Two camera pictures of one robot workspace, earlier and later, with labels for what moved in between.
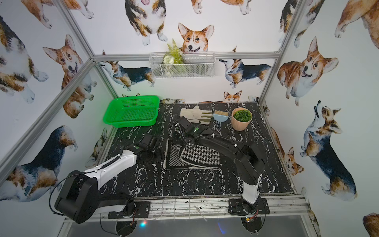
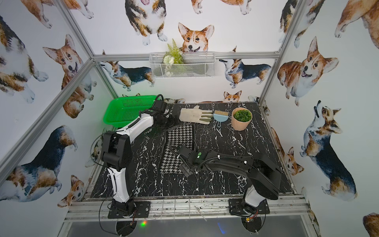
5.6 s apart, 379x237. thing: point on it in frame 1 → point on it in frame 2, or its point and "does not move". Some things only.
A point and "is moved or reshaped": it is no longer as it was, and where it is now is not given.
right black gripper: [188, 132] → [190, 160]
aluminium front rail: [210, 209] does not move
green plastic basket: [133, 110] does not move
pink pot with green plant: [241, 118] does not move
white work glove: [195, 115] does not move
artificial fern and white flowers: [173, 56] does not move
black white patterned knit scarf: [189, 155] is moved or reshaped
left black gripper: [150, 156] → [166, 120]
